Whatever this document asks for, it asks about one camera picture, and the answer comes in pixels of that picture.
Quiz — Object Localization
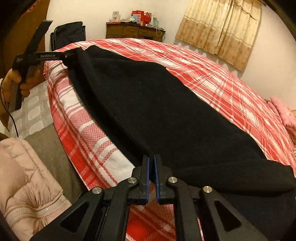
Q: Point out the black pants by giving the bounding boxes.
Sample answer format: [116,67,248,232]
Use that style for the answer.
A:
[63,45,295,240]

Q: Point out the person's left hand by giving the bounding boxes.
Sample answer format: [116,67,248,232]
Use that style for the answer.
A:
[1,66,40,103]

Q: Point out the black folding chair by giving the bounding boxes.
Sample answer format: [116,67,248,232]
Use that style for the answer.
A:
[50,21,86,51]

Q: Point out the red plaid bed sheet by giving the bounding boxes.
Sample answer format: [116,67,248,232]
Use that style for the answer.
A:
[43,38,296,241]

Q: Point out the pink quilted jacket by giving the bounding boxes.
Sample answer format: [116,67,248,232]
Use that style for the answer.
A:
[1,138,71,240]

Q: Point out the brown wooden desk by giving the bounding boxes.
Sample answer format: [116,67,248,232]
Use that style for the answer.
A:
[105,22,166,42]

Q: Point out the white greeting card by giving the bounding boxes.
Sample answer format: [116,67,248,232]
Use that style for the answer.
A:
[111,11,119,22]

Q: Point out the pink pillow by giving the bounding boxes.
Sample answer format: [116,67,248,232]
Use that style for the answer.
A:
[268,96,296,145]

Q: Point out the red gift bag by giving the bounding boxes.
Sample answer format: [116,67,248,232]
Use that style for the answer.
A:
[131,10,152,26]

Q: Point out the beige patterned curtain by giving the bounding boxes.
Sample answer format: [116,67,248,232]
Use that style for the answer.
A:
[175,0,262,71]

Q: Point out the thin black cable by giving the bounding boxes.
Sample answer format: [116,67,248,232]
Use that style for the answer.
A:
[0,79,20,138]

